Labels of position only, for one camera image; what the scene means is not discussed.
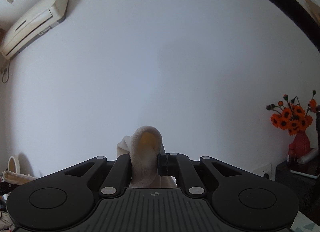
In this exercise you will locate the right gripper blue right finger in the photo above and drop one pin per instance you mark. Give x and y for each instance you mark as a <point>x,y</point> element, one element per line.
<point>180,166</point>

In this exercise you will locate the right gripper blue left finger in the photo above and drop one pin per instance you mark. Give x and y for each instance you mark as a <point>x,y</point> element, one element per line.
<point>118,178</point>

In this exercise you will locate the cream long-sleeve top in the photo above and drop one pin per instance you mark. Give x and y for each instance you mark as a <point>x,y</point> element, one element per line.
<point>143,147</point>

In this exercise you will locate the round vanity mirror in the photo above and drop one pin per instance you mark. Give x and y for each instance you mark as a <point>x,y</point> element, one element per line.
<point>14,164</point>

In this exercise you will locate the orange artificial flowers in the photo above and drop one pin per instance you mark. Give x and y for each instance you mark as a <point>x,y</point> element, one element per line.
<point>289,114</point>

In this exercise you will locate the red vase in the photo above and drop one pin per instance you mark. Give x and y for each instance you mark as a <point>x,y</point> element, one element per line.
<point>300,146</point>

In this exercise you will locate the black side cabinet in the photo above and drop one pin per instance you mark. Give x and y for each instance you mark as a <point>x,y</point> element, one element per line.
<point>306,189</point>

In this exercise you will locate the white wall air conditioner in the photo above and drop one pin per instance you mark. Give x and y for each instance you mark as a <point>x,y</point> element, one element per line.
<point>42,17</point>

